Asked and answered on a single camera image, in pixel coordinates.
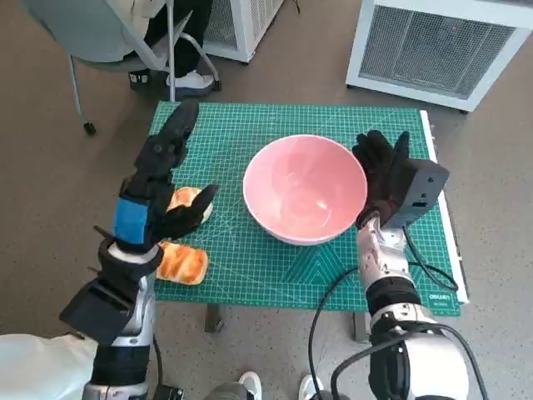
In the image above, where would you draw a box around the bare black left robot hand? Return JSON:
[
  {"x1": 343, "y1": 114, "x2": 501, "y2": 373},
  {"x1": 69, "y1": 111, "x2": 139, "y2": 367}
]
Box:
[{"x1": 111, "y1": 98, "x2": 221, "y2": 253}]

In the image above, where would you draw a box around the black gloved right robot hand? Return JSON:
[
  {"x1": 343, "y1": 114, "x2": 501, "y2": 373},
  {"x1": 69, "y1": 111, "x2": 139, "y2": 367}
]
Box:
[{"x1": 351, "y1": 130, "x2": 411, "y2": 228}]

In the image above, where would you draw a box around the round toy bread bun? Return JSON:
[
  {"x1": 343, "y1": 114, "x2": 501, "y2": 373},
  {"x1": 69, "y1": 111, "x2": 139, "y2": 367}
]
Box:
[{"x1": 166, "y1": 186, "x2": 215, "y2": 224}]

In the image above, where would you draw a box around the pink bowl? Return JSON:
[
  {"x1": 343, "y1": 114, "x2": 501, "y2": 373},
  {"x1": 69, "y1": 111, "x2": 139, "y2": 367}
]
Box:
[{"x1": 242, "y1": 133, "x2": 369, "y2": 246}]

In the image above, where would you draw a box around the long striped toy bread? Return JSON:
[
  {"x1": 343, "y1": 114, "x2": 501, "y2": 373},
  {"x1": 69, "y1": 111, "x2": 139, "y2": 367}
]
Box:
[{"x1": 156, "y1": 241, "x2": 209, "y2": 286}]

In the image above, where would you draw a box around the seated person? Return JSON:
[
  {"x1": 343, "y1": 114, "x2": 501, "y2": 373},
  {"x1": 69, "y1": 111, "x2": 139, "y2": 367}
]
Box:
[{"x1": 124, "y1": 0, "x2": 216, "y2": 91}]

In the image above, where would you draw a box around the large white vented cabinet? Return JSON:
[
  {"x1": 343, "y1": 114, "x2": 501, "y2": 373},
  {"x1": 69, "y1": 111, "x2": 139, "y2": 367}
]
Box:
[{"x1": 345, "y1": 0, "x2": 533, "y2": 113}]

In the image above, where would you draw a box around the green cutting mat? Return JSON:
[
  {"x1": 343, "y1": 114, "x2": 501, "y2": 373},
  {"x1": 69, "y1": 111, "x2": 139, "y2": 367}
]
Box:
[{"x1": 143, "y1": 99, "x2": 463, "y2": 317}]

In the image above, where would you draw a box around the grey office chair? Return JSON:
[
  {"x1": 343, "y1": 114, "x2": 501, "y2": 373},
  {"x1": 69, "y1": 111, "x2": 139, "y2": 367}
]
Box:
[{"x1": 20, "y1": 0, "x2": 222, "y2": 137}]

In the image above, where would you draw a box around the small white vented cabinet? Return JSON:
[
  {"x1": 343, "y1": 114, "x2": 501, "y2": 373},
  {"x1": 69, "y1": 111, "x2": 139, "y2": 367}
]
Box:
[{"x1": 202, "y1": 0, "x2": 288, "y2": 63}]

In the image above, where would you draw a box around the black table leg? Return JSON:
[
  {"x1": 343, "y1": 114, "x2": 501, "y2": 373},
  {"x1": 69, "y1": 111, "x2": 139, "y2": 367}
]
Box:
[
  {"x1": 351, "y1": 311, "x2": 371, "y2": 343},
  {"x1": 203, "y1": 303, "x2": 226, "y2": 334}
]

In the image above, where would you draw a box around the white robot foot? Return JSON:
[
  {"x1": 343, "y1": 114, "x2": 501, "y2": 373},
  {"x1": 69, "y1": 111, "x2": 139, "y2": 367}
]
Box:
[
  {"x1": 298, "y1": 373, "x2": 324, "y2": 400},
  {"x1": 237, "y1": 370, "x2": 263, "y2": 400}
]

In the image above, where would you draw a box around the black device box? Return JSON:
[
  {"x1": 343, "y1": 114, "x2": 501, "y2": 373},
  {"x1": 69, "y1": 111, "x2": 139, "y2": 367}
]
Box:
[{"x1": 153, "y1": 385, "x2": 187, "y2": 400}]

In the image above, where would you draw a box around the person in white trousers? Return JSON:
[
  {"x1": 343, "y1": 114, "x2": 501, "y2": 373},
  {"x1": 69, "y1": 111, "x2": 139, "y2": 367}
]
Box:
[{"x1": 0, "y1": 331, "x2": 99, "y2": 400}]

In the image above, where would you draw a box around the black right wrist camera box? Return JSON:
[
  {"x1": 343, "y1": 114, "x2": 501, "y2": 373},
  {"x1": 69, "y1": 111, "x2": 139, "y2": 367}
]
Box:
[{"x1": 385, "y1": 157, "x2": 451, "y2": 229}]

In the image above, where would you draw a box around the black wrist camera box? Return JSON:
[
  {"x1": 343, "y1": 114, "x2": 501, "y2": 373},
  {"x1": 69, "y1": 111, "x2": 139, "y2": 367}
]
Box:
[
  {"x1": 385, "y1": 157, "x2": 451, "y2": 229},
  {"x1": 59, "y1": 277, "x2": 134, "y2": 346}
]

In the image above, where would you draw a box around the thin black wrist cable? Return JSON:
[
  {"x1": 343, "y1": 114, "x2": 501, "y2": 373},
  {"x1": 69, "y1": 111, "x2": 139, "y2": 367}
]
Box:
[{"x1": 307, "y1": 224, "x2": 459, "y2": 400}]

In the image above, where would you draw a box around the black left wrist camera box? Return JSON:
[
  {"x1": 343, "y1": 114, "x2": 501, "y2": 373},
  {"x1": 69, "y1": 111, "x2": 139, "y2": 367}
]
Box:
[{"x1": 59, "y1": 277, "x2": 134, "y2": 346}]

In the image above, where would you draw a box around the thick black looped cable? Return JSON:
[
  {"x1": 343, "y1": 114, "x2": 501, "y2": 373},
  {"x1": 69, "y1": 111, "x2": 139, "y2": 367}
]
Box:
[{"x1": 331, "y1": 324, "x2": 489, "y2": 400}]

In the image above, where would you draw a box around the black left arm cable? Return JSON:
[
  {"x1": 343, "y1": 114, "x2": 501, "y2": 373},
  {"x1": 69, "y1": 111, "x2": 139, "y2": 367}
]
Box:
[{"x1": 152, "y1": 335, "x2": 166, "y2": 388}]

